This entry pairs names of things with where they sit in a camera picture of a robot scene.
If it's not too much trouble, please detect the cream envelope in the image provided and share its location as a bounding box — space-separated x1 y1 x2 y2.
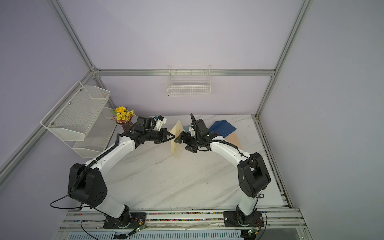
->
170 120 185 160

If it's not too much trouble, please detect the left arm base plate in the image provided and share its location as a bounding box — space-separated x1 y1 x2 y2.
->
103 212 147 229

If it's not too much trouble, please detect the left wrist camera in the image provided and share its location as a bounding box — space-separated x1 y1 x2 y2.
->
154 115 167 131

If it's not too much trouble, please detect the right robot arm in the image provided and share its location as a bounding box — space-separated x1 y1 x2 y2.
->
175 114 271 227

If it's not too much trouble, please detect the peach paper sheet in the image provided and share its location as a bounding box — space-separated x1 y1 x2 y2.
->
225 132 243 150

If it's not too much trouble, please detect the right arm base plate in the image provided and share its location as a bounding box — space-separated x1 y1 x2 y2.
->
223 211 265 227

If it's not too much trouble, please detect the aluminium front rail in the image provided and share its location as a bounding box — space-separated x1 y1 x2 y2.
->
55 208 312 240

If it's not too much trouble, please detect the teal envelope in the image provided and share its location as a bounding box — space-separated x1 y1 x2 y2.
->
183 125 192 132

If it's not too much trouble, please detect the dark glass vase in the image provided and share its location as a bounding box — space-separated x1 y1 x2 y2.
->
121 121 134 132

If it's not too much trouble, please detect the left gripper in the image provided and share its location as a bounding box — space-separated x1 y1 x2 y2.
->
145 128 175 145

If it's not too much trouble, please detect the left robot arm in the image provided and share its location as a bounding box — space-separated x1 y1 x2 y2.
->
68 116 175 225

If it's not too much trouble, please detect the white mesh two-tier shelf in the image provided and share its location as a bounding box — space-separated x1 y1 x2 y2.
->
41 82 117 159

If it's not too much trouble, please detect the white wire wall basket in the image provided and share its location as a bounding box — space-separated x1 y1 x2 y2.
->
167 65 212 97

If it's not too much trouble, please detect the dark blue envelope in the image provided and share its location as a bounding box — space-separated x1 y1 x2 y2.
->
210 120 237 138

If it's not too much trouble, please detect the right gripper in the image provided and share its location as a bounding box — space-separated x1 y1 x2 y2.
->
175 131 203 152

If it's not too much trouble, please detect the yellow flower bouquet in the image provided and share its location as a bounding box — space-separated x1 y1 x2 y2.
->
112 107 136 124

